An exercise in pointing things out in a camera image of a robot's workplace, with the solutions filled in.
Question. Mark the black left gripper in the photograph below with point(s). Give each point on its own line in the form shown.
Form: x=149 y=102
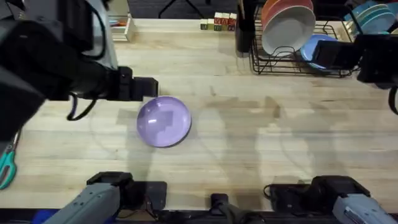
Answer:
x=122 y=84

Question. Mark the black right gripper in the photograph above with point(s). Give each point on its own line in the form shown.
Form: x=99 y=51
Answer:
x=345 y=54

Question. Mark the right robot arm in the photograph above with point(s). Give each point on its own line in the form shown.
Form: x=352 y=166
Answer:
x=379 y=62

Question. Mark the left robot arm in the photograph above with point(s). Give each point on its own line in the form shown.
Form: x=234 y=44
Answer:
x=31 y=62

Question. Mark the blue plate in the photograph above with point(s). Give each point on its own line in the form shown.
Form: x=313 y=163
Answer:
x=309 y=46

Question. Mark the purple plate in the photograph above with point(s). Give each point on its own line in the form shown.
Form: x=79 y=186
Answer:
x=163 y=121

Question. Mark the grey plate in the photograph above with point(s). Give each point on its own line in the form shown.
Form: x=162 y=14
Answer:
x=287 y=31

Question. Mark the pink plate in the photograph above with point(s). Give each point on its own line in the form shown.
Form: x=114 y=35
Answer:
x=289 y=5

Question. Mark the orange plate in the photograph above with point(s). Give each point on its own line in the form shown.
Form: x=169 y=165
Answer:
x=266 y=6

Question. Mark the white box with items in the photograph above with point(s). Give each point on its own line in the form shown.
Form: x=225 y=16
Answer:
x=122 y=29

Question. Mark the stack of blue plates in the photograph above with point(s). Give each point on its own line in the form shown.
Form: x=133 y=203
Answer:
x=374 y=18

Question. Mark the black cutlery holder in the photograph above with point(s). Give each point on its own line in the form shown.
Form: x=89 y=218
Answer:
x=245 y=28

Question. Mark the row of toy blocks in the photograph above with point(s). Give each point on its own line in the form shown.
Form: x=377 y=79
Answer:
x=219 y=21

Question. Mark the black rail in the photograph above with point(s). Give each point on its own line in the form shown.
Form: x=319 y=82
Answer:
x=192 y=217

